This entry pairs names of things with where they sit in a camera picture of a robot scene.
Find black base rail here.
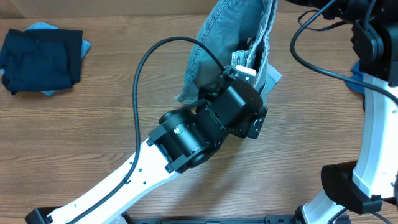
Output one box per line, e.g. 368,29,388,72
122,214,300,224

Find folded dark navy garment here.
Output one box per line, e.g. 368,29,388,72
0,28,83,96

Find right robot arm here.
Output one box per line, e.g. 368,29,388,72
290,0,397,223

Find brown cardboard wall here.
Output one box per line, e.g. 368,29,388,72
0,0,315,19

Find light blue denim shorts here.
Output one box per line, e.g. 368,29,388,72
175,0,282,104

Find crumpled blue t-shirt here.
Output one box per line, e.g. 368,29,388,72
345,60,364,95

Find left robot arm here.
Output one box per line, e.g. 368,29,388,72
25,65,267,224

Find folded light blue garment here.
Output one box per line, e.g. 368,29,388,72
0,22,92,96

